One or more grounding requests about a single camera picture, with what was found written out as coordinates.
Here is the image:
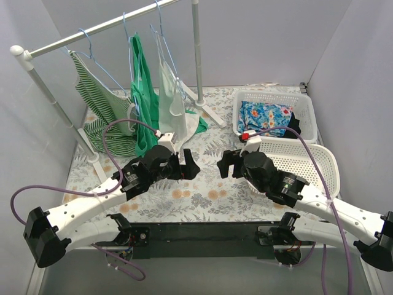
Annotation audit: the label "white tank top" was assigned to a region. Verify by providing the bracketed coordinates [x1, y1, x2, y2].
[155, 33, 199, 151]

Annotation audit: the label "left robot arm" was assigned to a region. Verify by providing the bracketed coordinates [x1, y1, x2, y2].
[23, 145, 200, 268]

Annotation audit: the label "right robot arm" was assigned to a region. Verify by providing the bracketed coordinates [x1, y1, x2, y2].
[233, 150, 392, 272]

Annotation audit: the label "green striped tank top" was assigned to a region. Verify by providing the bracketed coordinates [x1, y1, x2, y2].
[70, 53, 136, 157]

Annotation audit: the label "white laundry basket tipped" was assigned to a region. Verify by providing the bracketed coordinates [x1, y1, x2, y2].
[260, 138, 340, 197]

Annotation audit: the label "floral patterned table mat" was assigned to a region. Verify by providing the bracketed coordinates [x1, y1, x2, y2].
[60, 85, 332, 224]

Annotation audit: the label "blue floral garment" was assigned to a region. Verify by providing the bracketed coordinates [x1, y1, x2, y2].
[236, 101, 293, 133]

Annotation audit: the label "black garment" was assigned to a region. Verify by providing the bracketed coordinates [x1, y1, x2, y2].
[283, 113, 302, 139]

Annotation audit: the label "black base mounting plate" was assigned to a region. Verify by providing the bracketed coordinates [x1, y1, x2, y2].
[122, 221, 295, 261]

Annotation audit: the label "green t-shirt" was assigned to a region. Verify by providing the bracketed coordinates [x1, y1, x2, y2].
[131, 34, 208, 156]

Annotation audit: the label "white laundry basket upright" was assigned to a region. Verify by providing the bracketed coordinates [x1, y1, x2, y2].
[232, 90, 318, 144]

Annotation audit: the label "white clothes rack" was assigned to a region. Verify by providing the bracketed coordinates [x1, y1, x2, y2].
[9, 0, 227, 190]

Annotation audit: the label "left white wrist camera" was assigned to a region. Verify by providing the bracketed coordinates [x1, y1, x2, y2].
[155, 130, 178, 154]

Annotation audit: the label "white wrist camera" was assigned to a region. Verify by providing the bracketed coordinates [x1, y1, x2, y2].
[155, 130, 178, 154]
[239, 130, 262, 156]

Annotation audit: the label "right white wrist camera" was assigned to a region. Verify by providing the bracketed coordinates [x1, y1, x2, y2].
[239, 130, 262, 156]

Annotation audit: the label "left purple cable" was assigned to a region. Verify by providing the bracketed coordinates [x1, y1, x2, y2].
[10, 119, 147, 282]

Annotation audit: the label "blue wire hanger with striped top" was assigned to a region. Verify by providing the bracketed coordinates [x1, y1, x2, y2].
[64, 28, 128, 97]

